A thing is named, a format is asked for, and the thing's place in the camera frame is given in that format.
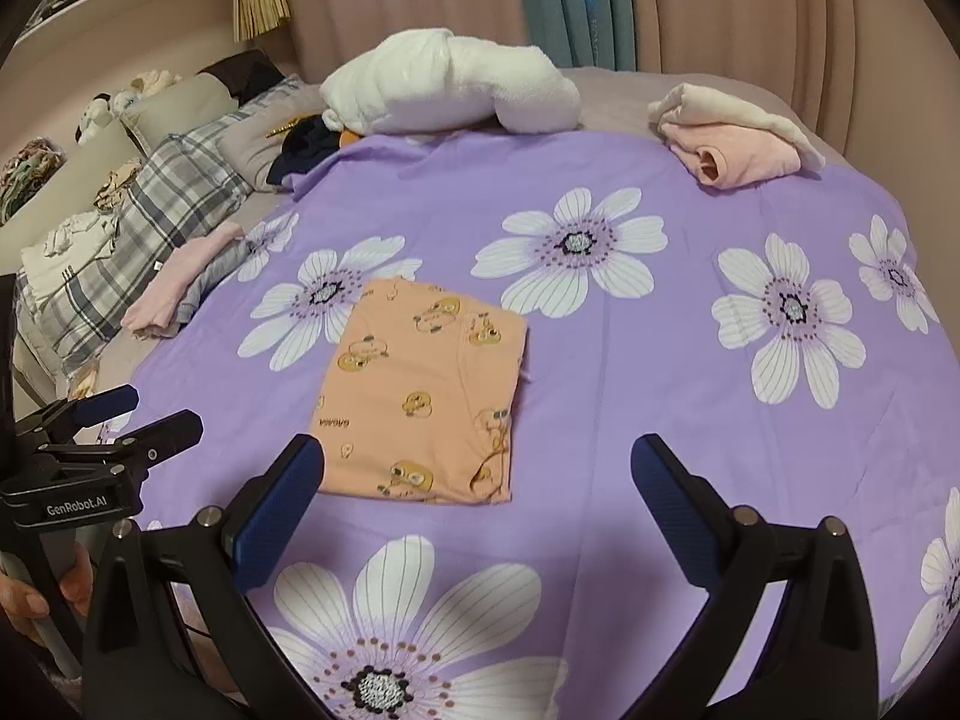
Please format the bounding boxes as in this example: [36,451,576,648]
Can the pink folded garment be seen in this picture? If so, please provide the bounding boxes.
[121,221,245,338]

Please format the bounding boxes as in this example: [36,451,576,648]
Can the purple floral bedsheet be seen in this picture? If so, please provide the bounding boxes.
[124,131,960,720]

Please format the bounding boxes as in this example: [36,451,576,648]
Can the straw tassel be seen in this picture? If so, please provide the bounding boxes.
[232,0,291,44]

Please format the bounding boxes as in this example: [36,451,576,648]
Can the grey plaid blanket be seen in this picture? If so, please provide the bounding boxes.
[15,120,252,380]

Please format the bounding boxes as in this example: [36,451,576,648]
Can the beige curtain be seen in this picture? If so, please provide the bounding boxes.
[270,0,960,166]

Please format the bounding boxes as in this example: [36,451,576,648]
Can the beige folded cloth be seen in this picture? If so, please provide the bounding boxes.
[647,81,826,173]

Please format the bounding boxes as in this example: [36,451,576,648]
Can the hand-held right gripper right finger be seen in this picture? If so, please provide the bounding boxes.
[630,433,880,720]

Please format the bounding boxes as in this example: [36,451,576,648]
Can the pink rolled garment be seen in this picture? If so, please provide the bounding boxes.
[664,124,803,192]

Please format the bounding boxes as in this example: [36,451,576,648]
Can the grey folded garment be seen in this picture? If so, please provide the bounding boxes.
[172,240,252,327]

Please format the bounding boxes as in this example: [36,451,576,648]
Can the navy clothes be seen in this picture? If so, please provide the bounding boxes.
[266,109,350,192]

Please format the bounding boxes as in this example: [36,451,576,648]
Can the orange printed cloth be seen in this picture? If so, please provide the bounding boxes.
[67,360,106,400]

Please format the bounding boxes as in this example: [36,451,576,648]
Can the white fluffy blanket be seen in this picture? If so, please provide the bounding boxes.
[319,28,582,137]

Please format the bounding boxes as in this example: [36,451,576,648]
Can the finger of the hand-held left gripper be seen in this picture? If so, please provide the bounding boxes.
[15,384,141,445]
[45,409,205,479]

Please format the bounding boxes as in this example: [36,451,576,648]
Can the dark brown cushion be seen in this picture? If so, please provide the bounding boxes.
[199,49,290,106]

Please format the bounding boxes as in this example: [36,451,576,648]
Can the grey pillow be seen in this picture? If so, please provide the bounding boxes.
[217,79,331,192]

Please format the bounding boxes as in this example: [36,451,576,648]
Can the white plush toy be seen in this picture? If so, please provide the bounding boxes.
[112,71,181,112]
[75,94,115,143]

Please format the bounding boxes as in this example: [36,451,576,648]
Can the floral patterned cloth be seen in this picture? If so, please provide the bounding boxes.
[0,136,67,226]

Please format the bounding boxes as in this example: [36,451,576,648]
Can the beige pillow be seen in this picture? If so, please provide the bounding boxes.
[120,75,233,158]

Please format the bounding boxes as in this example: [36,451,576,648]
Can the person's left hand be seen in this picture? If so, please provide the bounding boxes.
[0,546,96,647]

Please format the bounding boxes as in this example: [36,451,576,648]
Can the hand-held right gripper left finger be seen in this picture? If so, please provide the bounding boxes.
[81,433,325,720]

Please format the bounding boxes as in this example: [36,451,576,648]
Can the orange printed long-sleeve shirt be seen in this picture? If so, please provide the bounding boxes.
[310,277,528,505]

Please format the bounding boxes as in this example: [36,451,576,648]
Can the white printed cloth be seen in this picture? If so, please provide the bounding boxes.
[21,210,121,293]

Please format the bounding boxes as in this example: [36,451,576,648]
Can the teal curtain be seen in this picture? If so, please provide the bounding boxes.
[514,0,638,74]

